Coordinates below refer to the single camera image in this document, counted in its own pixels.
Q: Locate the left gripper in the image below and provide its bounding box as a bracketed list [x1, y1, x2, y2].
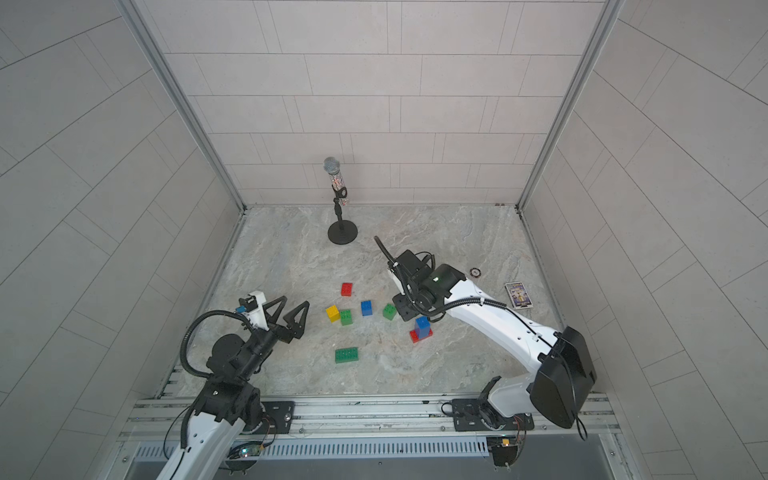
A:
[238, 297, 310, 383]

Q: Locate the blue small lego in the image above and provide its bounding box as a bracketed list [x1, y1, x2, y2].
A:
[413, 316, 432, 340]
[361, 300, 373, 316]

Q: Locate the green small lego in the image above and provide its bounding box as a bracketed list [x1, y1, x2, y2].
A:
[340, 310, 354, 326]
[382, 304, 397, 320]

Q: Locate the red long lego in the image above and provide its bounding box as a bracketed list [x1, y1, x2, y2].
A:
[409, 330, 433, 343]

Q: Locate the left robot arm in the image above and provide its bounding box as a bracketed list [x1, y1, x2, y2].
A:
[158, 291, 310, 479]

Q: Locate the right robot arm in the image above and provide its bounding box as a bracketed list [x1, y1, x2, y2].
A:
[385, 250, 596, 429]

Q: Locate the yellow small lego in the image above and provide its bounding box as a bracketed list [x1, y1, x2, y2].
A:
[326, 305, 341, 322]

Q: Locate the green long lego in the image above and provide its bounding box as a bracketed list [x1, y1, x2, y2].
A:
[334, 347, 359, 364]

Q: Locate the playing card box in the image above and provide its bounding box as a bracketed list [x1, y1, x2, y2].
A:
[504, 282, 533, 310]

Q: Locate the black microphone stand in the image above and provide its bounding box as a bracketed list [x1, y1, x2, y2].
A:
[328, 187, 358, 245]

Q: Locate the left controller board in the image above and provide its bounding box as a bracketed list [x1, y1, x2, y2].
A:
[225, 441, 265, 475]

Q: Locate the controller board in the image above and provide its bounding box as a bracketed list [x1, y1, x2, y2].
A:
[486, 436, 526, 469]
[225, 441, 265, 475]

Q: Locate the glitter microphone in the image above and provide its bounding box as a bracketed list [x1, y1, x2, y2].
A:
[323, 157, 345, 191]

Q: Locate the right controller board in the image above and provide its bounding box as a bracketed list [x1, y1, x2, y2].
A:
[486, 436, 526, 469]

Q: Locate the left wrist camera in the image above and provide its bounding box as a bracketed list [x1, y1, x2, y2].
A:
[235, 290, 269, 331]

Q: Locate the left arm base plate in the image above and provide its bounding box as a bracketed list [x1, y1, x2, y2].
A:
[242, 401, 296, 436]

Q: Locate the aluminium front rail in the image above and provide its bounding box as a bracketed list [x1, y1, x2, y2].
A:
[119, 392, 619, 442]

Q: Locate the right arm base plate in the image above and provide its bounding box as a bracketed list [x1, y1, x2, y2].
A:
[447, 399, 535, 433]

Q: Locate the vented cable duct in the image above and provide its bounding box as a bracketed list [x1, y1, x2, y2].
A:
[134, 436, 490, 462]

